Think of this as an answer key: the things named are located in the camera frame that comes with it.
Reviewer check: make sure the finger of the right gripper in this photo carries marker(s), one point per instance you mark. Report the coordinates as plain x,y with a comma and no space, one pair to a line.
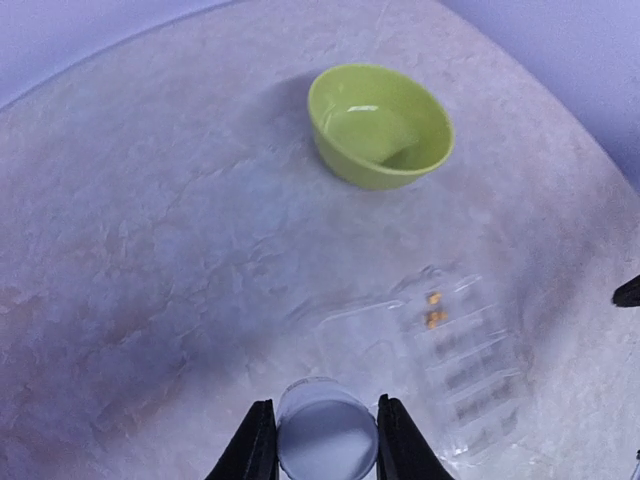
628,294

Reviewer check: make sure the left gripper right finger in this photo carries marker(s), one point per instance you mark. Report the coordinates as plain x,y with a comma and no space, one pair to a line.
403,452

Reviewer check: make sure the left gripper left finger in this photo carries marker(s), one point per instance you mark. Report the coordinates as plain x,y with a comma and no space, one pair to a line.
252,451

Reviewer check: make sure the white capped pill bottle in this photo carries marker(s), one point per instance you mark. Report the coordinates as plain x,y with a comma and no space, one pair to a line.
324,432

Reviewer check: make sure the clear plastic pill organizer box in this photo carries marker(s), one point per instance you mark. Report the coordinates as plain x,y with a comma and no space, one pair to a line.
461,381

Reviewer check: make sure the orange pills in organizer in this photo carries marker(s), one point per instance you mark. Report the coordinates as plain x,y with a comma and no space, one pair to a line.
436,313

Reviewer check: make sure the green plastic bowl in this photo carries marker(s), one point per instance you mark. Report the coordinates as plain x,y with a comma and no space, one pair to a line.
377,128

